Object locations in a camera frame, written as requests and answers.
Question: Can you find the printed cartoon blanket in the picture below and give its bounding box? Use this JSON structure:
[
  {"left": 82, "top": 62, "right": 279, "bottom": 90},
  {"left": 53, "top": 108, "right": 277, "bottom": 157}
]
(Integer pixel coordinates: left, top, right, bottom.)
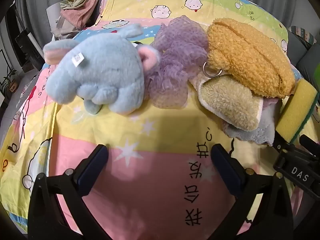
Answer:
[{"left": 0, "top": 0, "right": 308, "bottom": 240}]

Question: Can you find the yellow sponge with green pad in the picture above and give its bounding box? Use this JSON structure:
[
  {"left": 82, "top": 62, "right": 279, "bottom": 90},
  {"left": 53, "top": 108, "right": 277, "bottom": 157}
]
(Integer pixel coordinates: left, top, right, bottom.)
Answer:
[{"left": 276, "top": 78, "right": 314, "bottom": 143}]

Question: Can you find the grey-blue cloth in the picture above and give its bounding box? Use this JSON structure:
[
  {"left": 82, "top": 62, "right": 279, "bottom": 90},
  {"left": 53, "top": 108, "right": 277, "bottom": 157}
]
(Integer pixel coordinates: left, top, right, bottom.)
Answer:
[{"left": 221, "top": 104, "right": 275, "bottom": 147}]

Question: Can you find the grey sofa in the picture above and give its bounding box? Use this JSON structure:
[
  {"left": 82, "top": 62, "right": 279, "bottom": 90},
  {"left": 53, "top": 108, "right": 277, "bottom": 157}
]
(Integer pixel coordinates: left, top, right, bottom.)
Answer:
[{"left": 287, "top": 25, "right": 320, "bottom": 83}]

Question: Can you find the printed pillow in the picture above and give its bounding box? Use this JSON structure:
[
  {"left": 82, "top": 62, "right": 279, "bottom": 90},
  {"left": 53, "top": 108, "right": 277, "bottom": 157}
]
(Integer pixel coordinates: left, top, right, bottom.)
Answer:
[{"left": 290, "top": 26, "right": 313, "bottom": 53}]

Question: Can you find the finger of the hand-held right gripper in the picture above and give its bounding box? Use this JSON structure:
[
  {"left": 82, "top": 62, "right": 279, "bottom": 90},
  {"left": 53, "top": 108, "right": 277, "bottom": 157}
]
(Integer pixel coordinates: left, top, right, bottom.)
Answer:
[
  {"left": 299, "top": 134, "right": 320, "bottom": 157},
  {"left": 275, "top": 128, "right": 299, "bottom": 153}
]

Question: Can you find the purple mesh bath pouf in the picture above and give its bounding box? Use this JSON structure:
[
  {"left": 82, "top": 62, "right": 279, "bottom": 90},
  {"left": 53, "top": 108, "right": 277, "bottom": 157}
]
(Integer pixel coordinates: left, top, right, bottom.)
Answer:
[{"left": 145, "top": 15, "right": 210, "bottom": 110}]

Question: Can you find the blue elephant plush toy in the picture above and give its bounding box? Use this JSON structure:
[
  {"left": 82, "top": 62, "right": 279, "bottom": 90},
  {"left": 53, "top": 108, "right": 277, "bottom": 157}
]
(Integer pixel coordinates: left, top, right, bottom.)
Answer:
[{"left": 43, "top": 23, "right": 160, "bottom": 115}]

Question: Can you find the black chair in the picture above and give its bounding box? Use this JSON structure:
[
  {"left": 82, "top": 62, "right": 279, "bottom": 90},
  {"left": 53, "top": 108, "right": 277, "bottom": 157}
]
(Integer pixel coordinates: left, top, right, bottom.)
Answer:
[{"left": 14, "top": 29, "right": 46, "bottom": 71}]

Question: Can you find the yellow fleece bag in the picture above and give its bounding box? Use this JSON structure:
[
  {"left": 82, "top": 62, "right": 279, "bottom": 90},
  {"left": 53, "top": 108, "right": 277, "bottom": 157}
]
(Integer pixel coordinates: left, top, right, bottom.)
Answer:
[{"left": 202, "top": 17, "right": 296, "bottom": 98}]

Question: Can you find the beige fleece towel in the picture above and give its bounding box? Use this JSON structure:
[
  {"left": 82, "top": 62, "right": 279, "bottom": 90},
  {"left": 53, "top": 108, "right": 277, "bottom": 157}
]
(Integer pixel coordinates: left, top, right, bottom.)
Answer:
[{"left": 189, "top": 74, "right": 265, "bottom": 132}]

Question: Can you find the potted plant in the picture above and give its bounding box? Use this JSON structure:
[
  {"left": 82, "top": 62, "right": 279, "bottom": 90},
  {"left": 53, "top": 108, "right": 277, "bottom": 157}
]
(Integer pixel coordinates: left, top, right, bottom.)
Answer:
[{"left": 1, "top": 69, "right": 18, "bottom": 98}]

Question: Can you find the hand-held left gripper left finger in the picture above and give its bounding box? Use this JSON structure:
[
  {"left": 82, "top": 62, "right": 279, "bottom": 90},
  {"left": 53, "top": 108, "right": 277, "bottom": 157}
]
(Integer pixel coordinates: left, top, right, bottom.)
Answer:
[{"left": 27, "top": 144, "right": 118, "bottom": 240}]

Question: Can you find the pink towel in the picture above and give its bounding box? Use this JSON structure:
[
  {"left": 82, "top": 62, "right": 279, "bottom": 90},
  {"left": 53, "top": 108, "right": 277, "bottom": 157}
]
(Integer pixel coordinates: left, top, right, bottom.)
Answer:
[{"left": 61, "top": 0, "right": 104, "bottom": 29}]

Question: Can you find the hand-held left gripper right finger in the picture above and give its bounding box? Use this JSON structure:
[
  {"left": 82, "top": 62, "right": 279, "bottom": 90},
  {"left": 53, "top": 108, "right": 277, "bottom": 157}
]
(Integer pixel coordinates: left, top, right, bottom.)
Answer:
[{"left": 211, "top": 144, "right": 294, "bottom": 240}]

